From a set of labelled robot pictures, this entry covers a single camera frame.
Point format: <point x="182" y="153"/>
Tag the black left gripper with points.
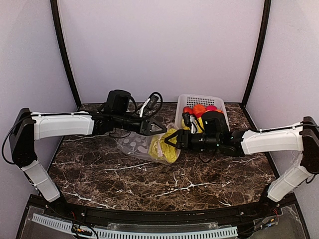
<point x="144" y="127"/>

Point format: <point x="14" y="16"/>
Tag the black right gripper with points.
<point x="183" y="138"/>

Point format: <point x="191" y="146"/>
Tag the yellow toy lemon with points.
<point x="186" y="124"/>

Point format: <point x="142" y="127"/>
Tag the yellow napa cabbage toy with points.
<point x="160" y="152"/>

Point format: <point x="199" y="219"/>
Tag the clear zip top bag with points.
<point x="137" y="146"/>

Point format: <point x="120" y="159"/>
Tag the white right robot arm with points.
<point x="302" y="136"/>

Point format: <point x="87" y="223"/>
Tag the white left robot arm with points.
<point x="120" y="111"/>

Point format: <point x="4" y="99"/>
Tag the red orange toy mango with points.
<point x="187" y="110"/>

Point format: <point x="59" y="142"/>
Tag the white plastic basket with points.
<point x="190" y="100"/>

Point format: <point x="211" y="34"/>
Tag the orange toy fruit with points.
<point x="199" y="110"/>

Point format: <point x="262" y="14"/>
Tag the pink red toy fruit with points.
<point x="211" y="108"/>

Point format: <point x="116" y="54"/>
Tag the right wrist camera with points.
<point x="195" y="126"/>

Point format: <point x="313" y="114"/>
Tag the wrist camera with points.
<point x="195" y="126"/>
<point x="149" y="104"/>

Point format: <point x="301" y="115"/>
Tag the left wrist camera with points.
<point x="149" y="104"/>

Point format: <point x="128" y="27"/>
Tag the white slotted cable duct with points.
<point x="130" y="231"/>

